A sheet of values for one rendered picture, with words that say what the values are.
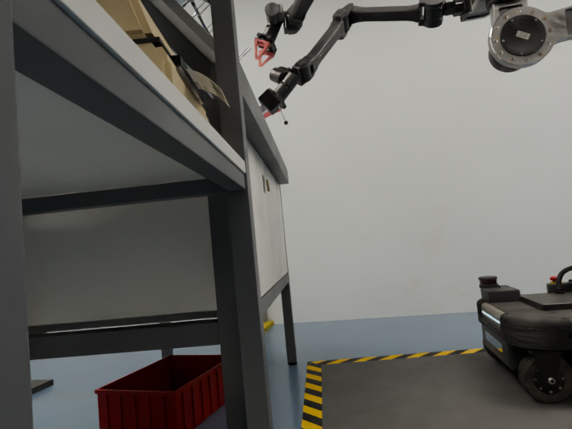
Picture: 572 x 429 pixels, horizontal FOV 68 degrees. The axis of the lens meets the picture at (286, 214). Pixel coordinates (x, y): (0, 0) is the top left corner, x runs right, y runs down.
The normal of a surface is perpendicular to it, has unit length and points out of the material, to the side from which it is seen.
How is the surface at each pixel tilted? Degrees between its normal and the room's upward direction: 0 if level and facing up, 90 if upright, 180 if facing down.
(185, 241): 90
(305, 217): 90
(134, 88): 90
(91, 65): 90
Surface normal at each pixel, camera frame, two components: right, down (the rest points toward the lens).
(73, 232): -0.07, -0.07
